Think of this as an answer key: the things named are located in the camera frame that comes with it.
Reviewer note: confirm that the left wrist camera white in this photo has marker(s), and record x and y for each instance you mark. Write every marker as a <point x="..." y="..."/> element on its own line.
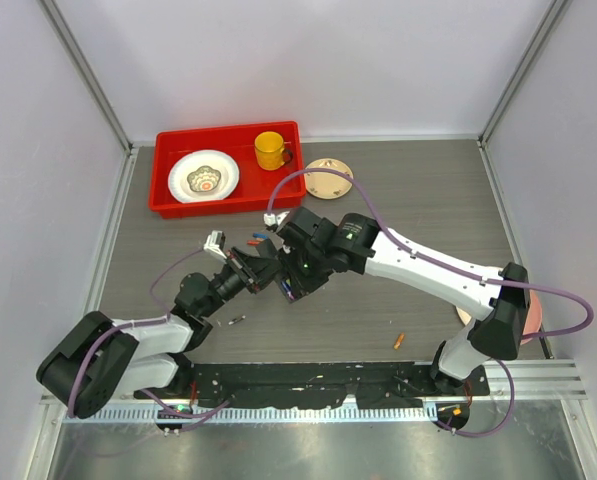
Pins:
<point x="214" y="245"/>

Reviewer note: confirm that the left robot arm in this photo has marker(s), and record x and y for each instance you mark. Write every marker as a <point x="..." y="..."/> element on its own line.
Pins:
<point x="101" y="357"/>

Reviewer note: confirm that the white paper plate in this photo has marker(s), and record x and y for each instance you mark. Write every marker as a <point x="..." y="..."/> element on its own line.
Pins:
<point x="202" y="176"/>

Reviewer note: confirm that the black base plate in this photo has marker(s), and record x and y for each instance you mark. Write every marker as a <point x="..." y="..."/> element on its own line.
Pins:
<point x="316" y="386"/>

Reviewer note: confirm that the beige floral saucer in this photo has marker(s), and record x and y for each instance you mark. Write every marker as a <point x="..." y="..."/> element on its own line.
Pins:
<point x="328" y="186"/>

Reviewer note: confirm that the pink rimmed plate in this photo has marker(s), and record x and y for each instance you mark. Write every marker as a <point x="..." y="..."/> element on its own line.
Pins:
<point x="535" y="315"/>

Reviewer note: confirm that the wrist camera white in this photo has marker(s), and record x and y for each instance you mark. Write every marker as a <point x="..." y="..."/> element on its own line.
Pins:
<point x="214" y="245"/>
<point x="273" y="221"/>

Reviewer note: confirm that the orange battery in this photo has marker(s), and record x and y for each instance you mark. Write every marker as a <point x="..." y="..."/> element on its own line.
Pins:
<point x="399" y="341"/>

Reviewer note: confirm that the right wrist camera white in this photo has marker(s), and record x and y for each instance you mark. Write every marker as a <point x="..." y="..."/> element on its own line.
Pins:
<point x="273" y="221"/>

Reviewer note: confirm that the white slotted cable duct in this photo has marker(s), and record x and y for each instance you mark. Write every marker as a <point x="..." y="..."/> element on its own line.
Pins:
<point x="347" y="413"/>

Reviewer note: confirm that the yellow mug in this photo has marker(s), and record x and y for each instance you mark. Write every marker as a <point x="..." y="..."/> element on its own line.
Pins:
<point x="271" y="151"/>

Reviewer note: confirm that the black remote control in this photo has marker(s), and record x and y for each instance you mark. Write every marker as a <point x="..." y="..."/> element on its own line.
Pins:
<point x="281" y="272"/>

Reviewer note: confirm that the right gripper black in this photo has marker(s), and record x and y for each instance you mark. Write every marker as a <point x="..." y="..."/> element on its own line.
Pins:
<point x="301" y="283"/>

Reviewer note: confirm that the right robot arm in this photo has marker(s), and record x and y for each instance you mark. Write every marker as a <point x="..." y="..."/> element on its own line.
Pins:
<point x="383" y="253"/>

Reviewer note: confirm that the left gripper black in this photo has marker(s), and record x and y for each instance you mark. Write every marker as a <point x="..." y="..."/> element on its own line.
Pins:
<point x="251" y="266"/>

